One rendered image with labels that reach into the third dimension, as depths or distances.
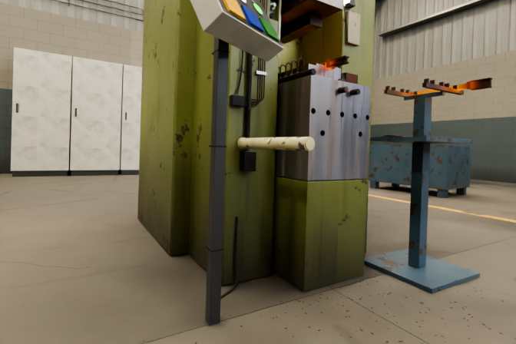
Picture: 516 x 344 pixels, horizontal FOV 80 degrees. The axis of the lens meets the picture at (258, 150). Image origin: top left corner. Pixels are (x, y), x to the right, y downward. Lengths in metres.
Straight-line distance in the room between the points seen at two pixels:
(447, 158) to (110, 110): 5.58
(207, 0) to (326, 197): 0.91
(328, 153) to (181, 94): 0.84
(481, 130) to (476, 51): 1.95
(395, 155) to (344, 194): 3.75
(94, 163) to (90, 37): 2.54
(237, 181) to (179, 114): 0.56
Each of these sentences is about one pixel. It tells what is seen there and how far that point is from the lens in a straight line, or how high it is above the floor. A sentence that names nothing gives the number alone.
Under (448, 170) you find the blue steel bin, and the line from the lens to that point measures 4.88.
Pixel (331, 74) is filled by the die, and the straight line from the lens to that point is 1.50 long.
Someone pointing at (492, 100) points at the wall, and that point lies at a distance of 9.21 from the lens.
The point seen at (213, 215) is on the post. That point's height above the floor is 0.37.
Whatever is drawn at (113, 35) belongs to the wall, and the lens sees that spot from 7.32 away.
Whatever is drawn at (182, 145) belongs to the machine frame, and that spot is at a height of 0.60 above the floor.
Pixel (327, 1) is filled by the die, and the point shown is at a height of 1.28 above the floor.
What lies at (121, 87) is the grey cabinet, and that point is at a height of 1.67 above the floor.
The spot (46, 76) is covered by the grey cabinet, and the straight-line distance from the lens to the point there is 6.41.
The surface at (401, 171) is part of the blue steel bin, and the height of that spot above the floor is 0.32.
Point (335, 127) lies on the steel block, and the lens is 1.40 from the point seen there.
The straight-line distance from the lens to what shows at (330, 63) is 1.49.
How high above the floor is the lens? 0.60
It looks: level
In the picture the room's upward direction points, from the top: 2 degrees clockwise
